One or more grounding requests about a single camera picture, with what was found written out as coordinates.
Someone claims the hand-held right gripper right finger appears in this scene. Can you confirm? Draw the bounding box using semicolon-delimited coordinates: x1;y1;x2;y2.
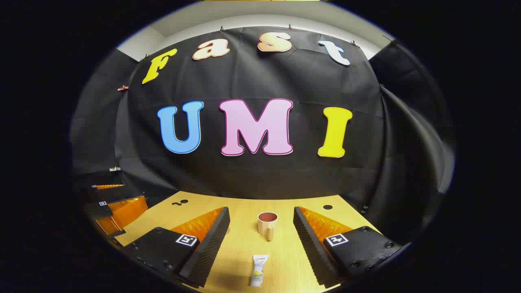
293;206;403;289

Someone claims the black backdrop cloth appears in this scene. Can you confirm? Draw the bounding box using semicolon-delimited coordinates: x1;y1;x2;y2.
70;25;455;245

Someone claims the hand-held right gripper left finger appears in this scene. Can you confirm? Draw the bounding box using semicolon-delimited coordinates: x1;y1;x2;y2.
122;206;231;289

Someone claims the wooden desktop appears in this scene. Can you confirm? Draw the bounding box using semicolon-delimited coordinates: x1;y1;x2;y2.
115;190;383;293

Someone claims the beige cup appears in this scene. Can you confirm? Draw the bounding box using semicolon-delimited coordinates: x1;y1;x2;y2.
257;212;278;241

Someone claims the white toothpaste tube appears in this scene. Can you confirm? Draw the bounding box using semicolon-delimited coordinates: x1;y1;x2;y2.
250;255;269;287

